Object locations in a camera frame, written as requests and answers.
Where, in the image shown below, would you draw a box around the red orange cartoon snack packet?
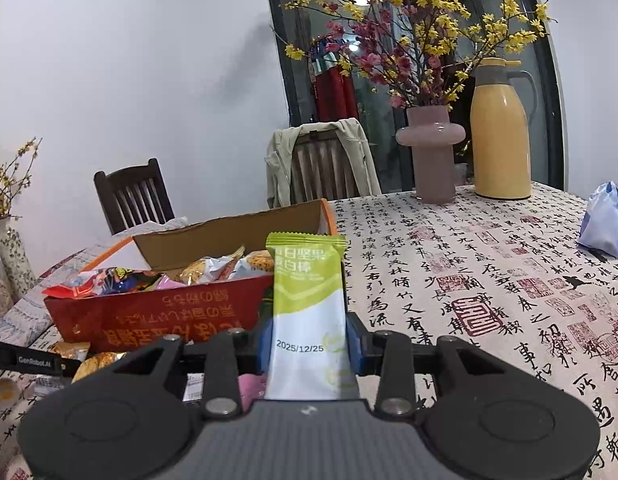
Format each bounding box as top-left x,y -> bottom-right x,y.
42,267 -> 162,301

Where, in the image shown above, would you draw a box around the chair with beige jacket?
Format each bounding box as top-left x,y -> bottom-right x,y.
265,117 -> 382,209

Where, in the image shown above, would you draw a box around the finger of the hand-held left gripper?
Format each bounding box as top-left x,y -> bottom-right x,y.
56,357 -> 83,379

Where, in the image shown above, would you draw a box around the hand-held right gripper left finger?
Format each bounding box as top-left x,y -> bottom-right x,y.
112,320 -> 275,420

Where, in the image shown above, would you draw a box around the brown slatted wooden chair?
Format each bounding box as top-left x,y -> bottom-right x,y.
289,132 -> 362,203

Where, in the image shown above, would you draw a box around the dark wooden chair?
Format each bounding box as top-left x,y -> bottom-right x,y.
94,158 -> 176,235

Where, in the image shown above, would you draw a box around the orange pumpkin print cardboard box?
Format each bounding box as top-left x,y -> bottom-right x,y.
43,198 -> 340,356

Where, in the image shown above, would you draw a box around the red hanging garment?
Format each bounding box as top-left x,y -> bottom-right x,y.
309,37 -> 360,122

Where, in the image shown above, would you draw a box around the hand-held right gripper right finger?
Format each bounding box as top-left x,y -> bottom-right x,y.
345,313 -> 496,419

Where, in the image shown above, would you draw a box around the blue white plastic bag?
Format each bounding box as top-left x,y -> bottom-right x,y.
577,181 -> 618,260

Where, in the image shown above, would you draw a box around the yellow cookie packet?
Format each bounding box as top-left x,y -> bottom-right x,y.
179,255 -> 240,283
236,250 -> 277,276
72,351 -> 127,383

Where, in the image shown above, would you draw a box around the plain orange snack packet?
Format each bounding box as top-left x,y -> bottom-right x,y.
49,341 -> 92,361

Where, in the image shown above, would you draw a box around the pink vase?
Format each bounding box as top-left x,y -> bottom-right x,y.
395,105 -> 467,205

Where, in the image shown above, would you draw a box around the dark framed glass door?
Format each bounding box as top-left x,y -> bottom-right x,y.
261,0 -> 567,201

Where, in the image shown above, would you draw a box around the silver snack packet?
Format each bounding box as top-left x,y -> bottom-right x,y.
32,375 -> 72,396
184,372 -> 207,403

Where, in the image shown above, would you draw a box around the small patterned vase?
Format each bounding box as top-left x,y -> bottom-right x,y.
0,219 -> 37,301

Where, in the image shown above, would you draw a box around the green white snack bar packet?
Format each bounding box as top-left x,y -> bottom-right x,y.
265,232 -> 360,401

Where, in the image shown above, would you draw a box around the thin yellow flower branches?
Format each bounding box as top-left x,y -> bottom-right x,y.
0,137 -> 42,222

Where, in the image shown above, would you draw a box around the pink snack packet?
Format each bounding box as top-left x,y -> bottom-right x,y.
238,374 -> 270,413

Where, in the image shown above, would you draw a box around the yellow thermos jug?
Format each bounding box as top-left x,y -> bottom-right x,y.
469,57 -> 538,200

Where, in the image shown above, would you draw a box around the yellow and red flower bouquet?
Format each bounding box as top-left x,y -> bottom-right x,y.
281,0 -> 557,110

